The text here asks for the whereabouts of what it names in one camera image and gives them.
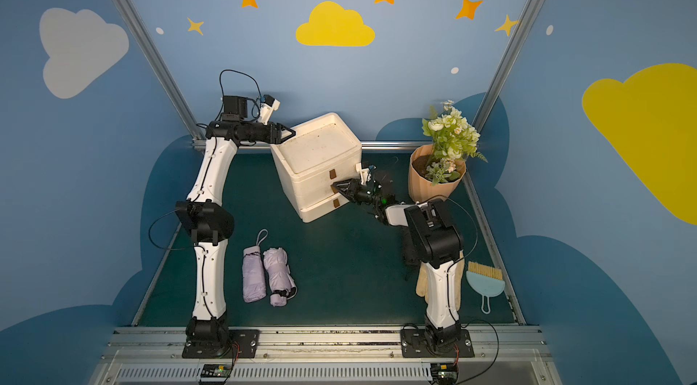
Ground lilac umbrella black strap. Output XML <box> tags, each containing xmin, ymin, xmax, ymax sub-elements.
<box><xmin>262</xmin><ymin>247</ymin><xmax>299</xmax><ymax>308</ymax></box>

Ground lilac umbrella with strap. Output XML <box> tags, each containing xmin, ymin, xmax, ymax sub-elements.
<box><xmin>242</xmin><ymin>229</ymin><xmax>268</xmax><ymax>303</ymax></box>

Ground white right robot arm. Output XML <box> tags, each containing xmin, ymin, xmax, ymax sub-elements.
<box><xmin>331</xmin><ymin>178</ymin><xmax>463</xmax><ymax>348</ymax></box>

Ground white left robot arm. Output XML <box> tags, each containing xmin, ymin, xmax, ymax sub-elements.
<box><xmin>175</xmin><ymin>120</ymin><xmax>296</xmax><ymax>358</ymax></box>

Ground white drawer cabinet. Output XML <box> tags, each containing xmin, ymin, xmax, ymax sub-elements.
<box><xmin>272</xmin><ymin>113</ymin><xmax>362</xmax><ymax>223</ymax></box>

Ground terracotta flower pot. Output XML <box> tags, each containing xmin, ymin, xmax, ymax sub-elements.
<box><xmin>408</xmin><ymin>145</ymin><xmax>466</xmax><ymax>203</ymax></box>

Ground white green artificial flowers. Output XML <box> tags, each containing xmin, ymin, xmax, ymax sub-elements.
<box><xmin>422</xmin><ymin>100</ymin><xmax>488</xmax><ymax>185</ymax></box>

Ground beige work glove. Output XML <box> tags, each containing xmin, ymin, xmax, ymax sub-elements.
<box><xmin>416</xmin><ymin>252</ymin><xmax>466</xmax><ymax>311</ymax></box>

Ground light blue hand brush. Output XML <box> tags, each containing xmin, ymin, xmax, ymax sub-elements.
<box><xmin>466</xmin><ymin>262</ymin><xmax>506</xmax><ymax>314</ymax></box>

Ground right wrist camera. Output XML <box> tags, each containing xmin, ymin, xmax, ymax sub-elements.
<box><xmin>356</xmin><ymin>162</ymin><xmax>376</xmax><ymax>185</ymax></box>

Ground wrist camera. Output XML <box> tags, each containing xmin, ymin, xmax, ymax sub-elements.
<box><xmin>356</xmin><ymin>162</ymin><xmax>376</xmax><ymax>185</ymax></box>
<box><xmin>257</xmin><ymin>94</ymin><xmax>281</xmax><ymax>125</ymax></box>

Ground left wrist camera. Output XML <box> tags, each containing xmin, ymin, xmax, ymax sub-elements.
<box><xmin>257</xmin><ymin>94</ymin><xmax>281</xmax><ymax>125</ymax></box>

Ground aluminium back frame rail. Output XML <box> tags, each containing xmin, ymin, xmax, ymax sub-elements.
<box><xmin>192</xmin><ymin>138</ymin><xmax>431</xmax><ymax>154</ymax></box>

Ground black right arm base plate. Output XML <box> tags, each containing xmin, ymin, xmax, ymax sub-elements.
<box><xmin>400</xmin><ymin>327</ymin><xmax>475</xmax><ymax>359</ymax></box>

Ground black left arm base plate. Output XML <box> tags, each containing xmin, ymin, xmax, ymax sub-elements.
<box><xmin>182</xmin><ymin>329</ymin><xmax>260</xmax><ymax>359</ymax></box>

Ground aluminium left corner post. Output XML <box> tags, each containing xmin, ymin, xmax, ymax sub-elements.
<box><xmin>112</xmin><ymin>0</ymin><xmax>205</xmax><ymax>152</ymax></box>

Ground aluminium corner post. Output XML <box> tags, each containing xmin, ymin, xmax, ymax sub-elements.
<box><xmin>112</xmin><ymin>0</ymin><xmax>205</xmax><ymax>152</ymax></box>
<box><xmin>472</xmin><ymin>0</ymin><xmax>567</xmax><ymax>133</ymax></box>

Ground aluminium right corner post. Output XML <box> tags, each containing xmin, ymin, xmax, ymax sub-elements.
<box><xmin>472</xmin><ymin>0</ymin><xmax>567</xmax><ymax>133</ymax></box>

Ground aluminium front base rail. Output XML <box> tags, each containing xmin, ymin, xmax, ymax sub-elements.
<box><xmin>90</xmin><ymin>324</ymin><xmax>562</xmax><ymax>384</ymax></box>

